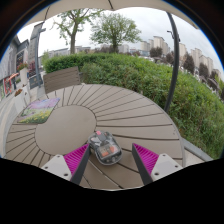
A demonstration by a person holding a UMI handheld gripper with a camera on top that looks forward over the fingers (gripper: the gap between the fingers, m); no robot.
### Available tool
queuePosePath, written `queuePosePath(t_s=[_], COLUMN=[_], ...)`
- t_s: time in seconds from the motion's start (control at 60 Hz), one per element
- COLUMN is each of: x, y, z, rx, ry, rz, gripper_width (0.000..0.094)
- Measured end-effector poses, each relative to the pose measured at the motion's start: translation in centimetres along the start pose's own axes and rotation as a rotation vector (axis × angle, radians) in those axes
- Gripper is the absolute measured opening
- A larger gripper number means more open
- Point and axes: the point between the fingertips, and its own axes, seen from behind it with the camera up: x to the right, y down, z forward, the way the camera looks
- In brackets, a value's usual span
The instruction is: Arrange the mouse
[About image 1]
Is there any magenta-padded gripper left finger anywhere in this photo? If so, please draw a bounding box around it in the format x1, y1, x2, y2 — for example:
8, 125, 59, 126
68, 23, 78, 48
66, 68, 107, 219
41, 143, 92, 186

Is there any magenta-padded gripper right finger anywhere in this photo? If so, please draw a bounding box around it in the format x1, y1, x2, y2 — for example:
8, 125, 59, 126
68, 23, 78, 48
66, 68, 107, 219
131, 143, 184, 186

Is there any transparent computer mouse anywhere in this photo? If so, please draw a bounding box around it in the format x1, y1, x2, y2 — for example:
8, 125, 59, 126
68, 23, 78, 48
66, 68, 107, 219
87, 130, 123, 166

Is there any green hedge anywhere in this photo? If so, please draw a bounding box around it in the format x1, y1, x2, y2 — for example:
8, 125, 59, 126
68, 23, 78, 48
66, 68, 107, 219
43, 53, 224, 159

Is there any brown slatted chair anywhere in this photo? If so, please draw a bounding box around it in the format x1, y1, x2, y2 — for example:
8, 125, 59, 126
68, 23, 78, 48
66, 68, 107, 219
42, 65, 83, 95

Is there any white flower planter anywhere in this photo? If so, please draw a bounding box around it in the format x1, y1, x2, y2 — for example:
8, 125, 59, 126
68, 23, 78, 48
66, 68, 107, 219
17, 62, 30, 86
12, 87, 29, 113

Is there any dark curved umbrella pole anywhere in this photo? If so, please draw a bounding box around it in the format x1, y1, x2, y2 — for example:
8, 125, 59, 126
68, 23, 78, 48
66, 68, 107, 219
163, 11, 181, 114

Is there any tall grey sign pillar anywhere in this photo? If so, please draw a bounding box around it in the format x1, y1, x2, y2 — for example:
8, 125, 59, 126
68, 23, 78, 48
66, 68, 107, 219
28, 22, 46, 89

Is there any thin-crowned tree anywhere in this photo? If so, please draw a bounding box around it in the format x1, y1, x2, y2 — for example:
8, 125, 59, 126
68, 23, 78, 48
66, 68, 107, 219
53, 9, 101, 55

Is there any round-crowned tree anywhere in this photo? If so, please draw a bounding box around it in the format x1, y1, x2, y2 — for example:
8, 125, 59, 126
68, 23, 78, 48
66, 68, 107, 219
90, 12, 143, 54

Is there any beige umbrella canopy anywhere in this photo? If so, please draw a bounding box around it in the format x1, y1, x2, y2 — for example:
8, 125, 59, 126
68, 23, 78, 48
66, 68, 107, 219
24, 0, 201, 31

